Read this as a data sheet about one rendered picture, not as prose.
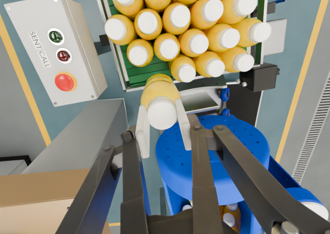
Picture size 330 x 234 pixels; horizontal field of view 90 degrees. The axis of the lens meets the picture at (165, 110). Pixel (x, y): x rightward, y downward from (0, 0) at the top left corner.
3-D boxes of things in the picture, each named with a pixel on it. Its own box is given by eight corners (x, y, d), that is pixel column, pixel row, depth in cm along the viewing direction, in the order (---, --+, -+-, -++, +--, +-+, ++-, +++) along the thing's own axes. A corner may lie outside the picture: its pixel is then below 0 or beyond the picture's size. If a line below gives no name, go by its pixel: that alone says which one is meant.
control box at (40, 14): (73, 93, 46) (53, 108, 37) (38, 12, 38) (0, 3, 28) (108, 86, 46) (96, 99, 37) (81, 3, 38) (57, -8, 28)
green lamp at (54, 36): (53, 43, 32) (50, 44, 31) (48, 31, 31) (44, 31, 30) (65, 41, 32) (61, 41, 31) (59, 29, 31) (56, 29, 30)
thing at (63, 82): (61, 91, 36) (58, 92, 35) (54, 74, 34) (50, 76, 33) (77, 88, 36) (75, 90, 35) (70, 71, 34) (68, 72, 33)
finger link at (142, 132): (149, 158, 16) (142, 159, 16) (150, 123, 23) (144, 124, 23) (142, 132, 15) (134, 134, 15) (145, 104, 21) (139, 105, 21)
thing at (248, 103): (195, 195, 211) (198, 206, 198) (199, 79, 150) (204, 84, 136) (234, 191, 213) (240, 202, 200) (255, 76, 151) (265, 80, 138)
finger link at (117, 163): (139, 166, 14) (106, 172, 14) (142, 134, 19) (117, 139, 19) (135, 152, 14) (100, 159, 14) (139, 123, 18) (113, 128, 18)
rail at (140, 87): (127, 89, 52) (126, 92, 49) (127, 87, 51) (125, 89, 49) (254, 65, 51) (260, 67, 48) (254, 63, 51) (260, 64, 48)
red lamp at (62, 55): (61, 62, 33) (58, 63, 32) (56, 51, 32) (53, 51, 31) (71, 60, 33) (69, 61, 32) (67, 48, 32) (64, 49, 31)
